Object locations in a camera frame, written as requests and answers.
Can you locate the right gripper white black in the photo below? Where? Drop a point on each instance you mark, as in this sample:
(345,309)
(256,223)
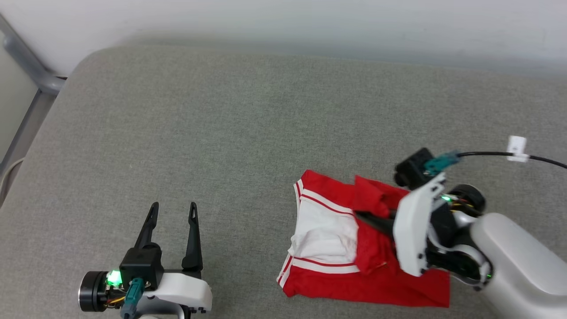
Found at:
(416,230)

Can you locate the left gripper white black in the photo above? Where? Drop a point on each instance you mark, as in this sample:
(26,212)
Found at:
(181,290)

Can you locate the red white basketball jersey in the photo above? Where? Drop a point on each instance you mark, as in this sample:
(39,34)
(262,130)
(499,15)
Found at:
(328,288)

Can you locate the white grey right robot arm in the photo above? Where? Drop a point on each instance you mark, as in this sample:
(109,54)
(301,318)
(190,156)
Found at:
(522,274)

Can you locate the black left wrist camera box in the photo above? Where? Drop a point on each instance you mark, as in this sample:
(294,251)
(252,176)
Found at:
(141,263)

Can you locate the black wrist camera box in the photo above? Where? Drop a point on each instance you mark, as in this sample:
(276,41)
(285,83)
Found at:
(141,263)
(412,168)

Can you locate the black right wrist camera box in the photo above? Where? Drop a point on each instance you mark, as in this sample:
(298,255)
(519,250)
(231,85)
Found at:
(412,168)

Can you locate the grey metal frame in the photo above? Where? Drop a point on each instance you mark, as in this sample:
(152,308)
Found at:
(44,82)

